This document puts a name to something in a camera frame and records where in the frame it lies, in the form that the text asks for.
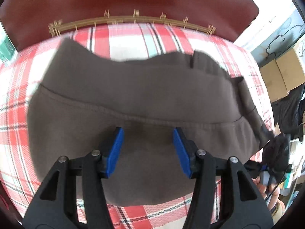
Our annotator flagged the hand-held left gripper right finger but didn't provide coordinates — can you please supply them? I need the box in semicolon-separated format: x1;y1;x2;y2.
173;127;274;229

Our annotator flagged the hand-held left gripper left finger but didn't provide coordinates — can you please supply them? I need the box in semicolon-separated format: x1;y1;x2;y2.
22;127;125;229

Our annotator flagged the brown sweatshirt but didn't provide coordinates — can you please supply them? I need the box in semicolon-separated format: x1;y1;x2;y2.
27;38;274;207

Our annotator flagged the person's right hand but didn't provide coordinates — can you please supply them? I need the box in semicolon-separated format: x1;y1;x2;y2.
254;172;274;201

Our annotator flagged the dark cloth pile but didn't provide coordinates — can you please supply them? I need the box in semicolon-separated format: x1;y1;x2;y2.
272;86;305;134

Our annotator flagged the cardboard box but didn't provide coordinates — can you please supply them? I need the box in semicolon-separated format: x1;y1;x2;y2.
276;38;305;91
259;60;291;103

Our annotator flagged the red plaid blanket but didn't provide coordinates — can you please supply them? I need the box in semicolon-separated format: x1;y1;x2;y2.
0;23;277;229

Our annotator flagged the green label water bottle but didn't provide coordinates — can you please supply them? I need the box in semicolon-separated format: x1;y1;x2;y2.
0;35;17;65

